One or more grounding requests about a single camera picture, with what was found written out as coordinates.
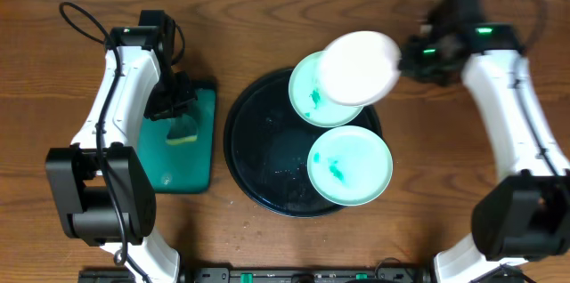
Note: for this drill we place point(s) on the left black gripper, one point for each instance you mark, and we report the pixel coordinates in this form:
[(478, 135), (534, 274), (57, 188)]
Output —
[(170, 106)]

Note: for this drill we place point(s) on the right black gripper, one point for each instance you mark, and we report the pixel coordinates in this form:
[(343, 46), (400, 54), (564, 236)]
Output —
[(412, 62)]

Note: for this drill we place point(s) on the green yellow sponge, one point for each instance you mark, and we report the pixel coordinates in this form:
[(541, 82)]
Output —
[(182, 129)]

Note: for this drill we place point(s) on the white plate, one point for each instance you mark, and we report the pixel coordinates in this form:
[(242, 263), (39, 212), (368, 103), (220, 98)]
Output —
[(359, 68)]

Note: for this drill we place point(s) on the mint green plate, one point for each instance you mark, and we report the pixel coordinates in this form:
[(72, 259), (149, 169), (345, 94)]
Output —
[(309, 100), (350, 165)]

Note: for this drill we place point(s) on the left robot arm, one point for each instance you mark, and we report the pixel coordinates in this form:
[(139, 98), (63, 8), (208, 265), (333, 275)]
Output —
[(101, 191)]

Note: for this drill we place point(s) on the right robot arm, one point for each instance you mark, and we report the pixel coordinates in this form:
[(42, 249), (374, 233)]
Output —
[(525, 218)]

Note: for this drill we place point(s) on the black rectangular water tray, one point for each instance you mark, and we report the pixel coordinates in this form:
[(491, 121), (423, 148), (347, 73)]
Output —
[(184, 168)]

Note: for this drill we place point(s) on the round black serving tray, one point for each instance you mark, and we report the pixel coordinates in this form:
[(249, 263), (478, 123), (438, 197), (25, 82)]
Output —
[(266, 149)]

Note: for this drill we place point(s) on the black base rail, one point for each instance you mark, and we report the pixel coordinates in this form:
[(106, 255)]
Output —
[(225, 275)]

